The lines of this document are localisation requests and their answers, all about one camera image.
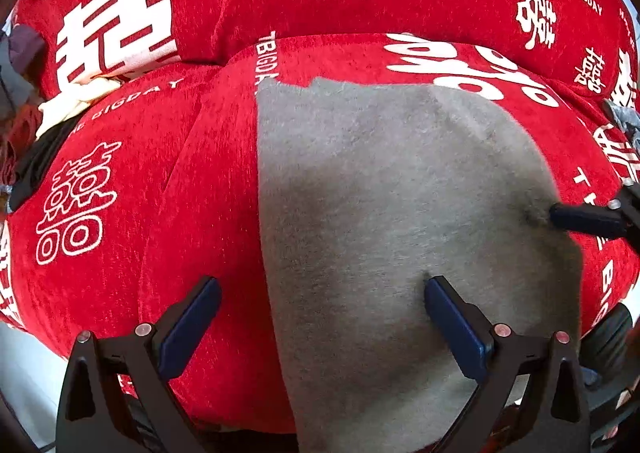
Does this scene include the dark clothes pile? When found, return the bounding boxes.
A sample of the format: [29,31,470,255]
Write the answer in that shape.
[0,16,48,194]

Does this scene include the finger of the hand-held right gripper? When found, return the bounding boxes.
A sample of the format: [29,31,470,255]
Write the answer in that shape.
[549,186,640,250]

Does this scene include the cream cloth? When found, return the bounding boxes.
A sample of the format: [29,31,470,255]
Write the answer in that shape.
[36,77,123,136]

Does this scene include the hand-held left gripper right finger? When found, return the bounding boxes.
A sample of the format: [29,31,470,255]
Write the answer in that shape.
[424,275,592,453]

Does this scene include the grey knit sweater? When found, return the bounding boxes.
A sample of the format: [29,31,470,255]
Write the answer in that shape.
[255,77,585,453]

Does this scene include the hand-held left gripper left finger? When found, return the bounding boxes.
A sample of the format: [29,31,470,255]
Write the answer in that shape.
[55,275,223,453]

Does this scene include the black cloth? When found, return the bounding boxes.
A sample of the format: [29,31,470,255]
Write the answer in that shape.
[9,122,76,211]

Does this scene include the blue-grey crumpled cloth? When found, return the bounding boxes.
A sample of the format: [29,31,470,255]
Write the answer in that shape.
[602,98,640,146]

